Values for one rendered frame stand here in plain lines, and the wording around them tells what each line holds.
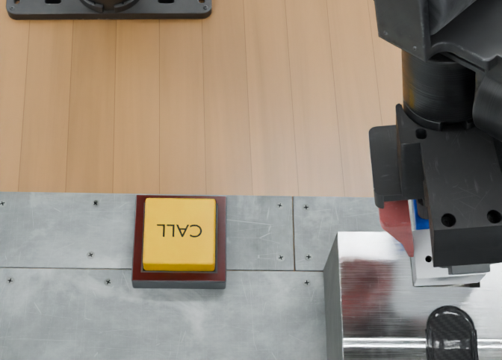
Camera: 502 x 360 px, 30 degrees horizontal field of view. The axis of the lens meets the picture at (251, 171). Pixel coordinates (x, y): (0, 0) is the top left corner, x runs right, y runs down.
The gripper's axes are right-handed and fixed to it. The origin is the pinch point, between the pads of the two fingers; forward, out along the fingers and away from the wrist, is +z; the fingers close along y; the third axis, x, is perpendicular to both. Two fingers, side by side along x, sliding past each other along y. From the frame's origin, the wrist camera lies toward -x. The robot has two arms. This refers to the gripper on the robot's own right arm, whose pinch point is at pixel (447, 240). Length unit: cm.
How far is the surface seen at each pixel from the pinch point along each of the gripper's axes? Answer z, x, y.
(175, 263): 5.2, 3.8, -21.7
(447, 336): 6.9, -3.8, -0.3
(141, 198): 4.0, 10.4, -24.9
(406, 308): 5.2, -2.1, -3.2
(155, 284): 7.5, 3.5, -23.9
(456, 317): 6.4, -2.5, 0.5
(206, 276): 7.3, 3.8, -19.4
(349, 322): 4.7, -3.4, -7.6
